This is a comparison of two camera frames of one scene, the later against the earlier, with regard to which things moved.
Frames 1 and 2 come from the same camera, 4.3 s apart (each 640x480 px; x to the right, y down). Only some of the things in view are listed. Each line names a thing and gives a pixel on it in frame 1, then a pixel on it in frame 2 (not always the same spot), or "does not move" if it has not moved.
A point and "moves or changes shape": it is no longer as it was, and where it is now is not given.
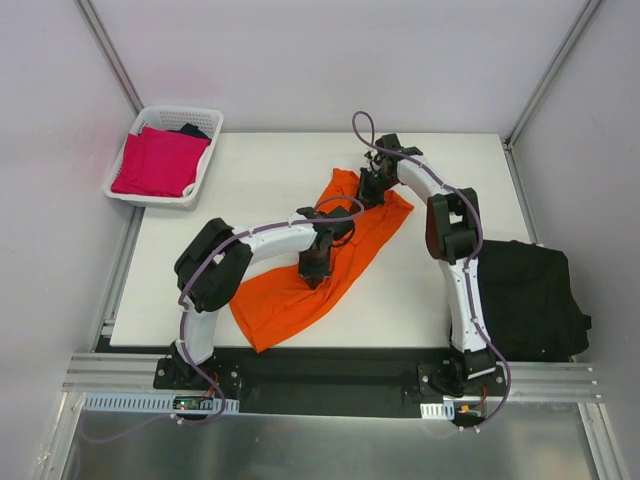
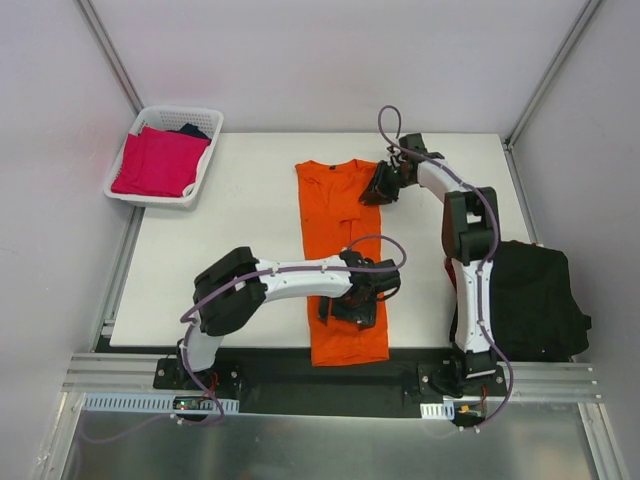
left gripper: x=314 y=270 -> x=351 y=310
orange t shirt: x=275 y=300 moves or changes shape
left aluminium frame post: x=111 y=54 does not move
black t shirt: x=527 y=305 does not move
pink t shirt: x=158 y=162 does not move
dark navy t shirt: x=192 y=129 does not move
